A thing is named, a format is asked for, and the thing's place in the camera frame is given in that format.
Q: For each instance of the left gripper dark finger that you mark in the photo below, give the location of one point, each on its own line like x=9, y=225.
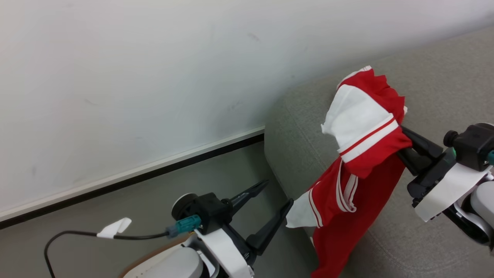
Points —
x=270, y=229
x=249, y=194

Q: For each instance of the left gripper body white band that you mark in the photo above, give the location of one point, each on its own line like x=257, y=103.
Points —
x=225, y=251

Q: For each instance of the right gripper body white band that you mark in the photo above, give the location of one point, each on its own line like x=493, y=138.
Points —
x=444, y=189

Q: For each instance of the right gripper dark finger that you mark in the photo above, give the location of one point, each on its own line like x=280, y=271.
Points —
x=415, y=162
x=422, y=146

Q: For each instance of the red and white garment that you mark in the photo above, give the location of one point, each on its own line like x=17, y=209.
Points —
x=366, y=193

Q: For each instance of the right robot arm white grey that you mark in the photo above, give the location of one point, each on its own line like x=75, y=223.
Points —
x=482, y=204

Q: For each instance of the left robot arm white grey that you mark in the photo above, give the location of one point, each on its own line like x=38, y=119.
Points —
x=173, y=266

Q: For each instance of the grey fabric sofa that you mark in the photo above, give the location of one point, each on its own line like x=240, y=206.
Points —
x=444, y=77

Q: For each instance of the white laundry basket brown rim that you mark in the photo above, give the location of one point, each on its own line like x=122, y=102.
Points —
x=148, y=258

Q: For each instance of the white and black baseboard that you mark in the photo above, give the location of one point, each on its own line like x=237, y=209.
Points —
x=115, y=180

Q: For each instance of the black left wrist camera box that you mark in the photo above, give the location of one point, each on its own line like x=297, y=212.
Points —
x=210, y=210

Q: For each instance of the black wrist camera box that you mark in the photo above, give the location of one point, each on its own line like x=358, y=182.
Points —
x=474, y=144
x=210, y=210

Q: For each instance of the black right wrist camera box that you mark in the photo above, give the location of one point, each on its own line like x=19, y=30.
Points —
x=474, y=144

